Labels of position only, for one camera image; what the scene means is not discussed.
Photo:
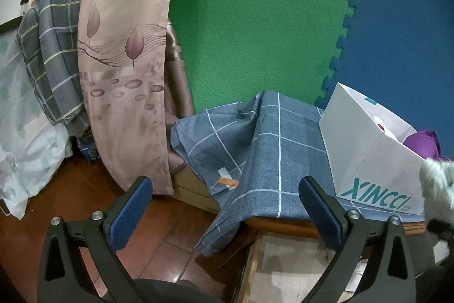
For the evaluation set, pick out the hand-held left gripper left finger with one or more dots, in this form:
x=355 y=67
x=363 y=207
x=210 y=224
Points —
x=129 y=214

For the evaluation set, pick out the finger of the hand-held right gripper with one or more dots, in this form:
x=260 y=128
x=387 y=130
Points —
x=441 y=228

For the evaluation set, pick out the grey plaid quilt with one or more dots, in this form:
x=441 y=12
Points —
x=56 y=58

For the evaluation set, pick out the blue checked cloth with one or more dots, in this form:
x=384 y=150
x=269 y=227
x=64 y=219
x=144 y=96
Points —
x=269 y=161

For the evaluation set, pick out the green foam mat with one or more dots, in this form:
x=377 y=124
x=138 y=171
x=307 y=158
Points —
x=255 y=15

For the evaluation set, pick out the white cardboard box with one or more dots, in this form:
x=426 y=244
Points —
x=365 y=161

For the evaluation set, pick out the white red-print underwear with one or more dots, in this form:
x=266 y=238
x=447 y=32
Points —
x=385 y=127

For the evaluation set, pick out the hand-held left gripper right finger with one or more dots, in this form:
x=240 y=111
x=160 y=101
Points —
x=319 y=210

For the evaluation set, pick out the brown cardboard box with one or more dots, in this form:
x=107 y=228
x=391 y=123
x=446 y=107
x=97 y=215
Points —
x=195 y=189

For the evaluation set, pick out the wooden drawer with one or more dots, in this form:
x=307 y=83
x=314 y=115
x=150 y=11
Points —
x=283 y=264

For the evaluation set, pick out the blue packet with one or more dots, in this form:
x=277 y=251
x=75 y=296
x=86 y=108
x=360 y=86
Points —
x=87 y=150

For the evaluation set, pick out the blue foam mat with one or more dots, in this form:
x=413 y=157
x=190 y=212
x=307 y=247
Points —
x=400 y=33

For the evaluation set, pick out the purple underwear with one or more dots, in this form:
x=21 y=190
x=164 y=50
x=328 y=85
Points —
x=424 y=143

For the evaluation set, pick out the small bottle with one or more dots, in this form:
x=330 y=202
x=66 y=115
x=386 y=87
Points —
x=24 y=6

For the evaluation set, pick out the white leaf-print bedsheet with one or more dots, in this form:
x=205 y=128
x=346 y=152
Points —
x=28 y=146

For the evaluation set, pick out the beige leaf-print curtain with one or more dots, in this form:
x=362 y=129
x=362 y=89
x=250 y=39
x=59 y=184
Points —
x=124 y=58

